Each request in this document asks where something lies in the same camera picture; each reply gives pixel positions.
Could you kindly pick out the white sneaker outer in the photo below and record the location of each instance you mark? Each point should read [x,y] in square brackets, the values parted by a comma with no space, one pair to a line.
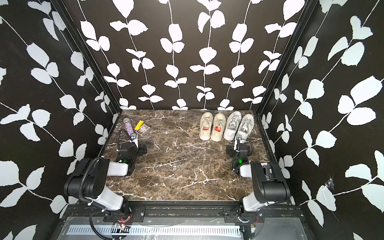
[245,128]

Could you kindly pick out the purple card box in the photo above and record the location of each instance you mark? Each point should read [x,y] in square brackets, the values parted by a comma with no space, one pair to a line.
[143,129]

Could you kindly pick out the white sneaker inner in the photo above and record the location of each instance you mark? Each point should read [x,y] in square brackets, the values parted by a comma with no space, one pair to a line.
[233,123]

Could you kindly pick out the white ventilation grille strip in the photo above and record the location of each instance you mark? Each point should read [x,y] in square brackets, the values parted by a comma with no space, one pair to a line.
[138,230]

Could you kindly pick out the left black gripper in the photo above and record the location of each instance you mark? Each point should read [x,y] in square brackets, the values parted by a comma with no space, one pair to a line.
[141,149]

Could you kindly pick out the beige lace sneaker one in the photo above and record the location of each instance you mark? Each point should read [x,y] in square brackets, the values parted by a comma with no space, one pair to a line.
[206,122]
[219,124]

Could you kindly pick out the white sneaker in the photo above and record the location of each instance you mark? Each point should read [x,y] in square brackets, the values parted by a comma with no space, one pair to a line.
[245,128]
[233,123]

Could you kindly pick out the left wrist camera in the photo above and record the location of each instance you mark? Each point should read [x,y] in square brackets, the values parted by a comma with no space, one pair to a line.
[134,139]

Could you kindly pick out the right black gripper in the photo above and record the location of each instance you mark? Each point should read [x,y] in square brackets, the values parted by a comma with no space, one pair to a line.
[231,148]

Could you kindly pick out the purple glitter bottle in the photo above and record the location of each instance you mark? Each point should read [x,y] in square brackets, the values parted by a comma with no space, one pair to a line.
[128,126]

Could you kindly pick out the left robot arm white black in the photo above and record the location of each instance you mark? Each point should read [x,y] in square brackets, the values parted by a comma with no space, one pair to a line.
[88,181]

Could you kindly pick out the yellow small block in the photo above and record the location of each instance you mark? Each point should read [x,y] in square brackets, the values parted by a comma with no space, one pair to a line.
[140,123]

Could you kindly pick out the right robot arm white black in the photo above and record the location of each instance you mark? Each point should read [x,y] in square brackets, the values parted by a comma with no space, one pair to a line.
[269,185]

